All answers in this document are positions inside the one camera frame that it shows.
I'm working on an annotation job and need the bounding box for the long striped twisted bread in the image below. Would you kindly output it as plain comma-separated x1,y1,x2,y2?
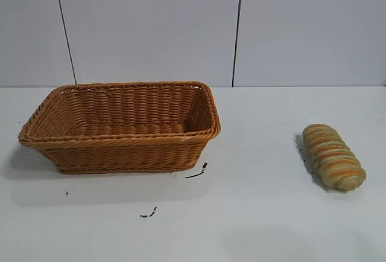
302,124,367,191

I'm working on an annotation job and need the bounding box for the brown woven wicker basket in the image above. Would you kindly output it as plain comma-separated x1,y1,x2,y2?
18,80,222,174

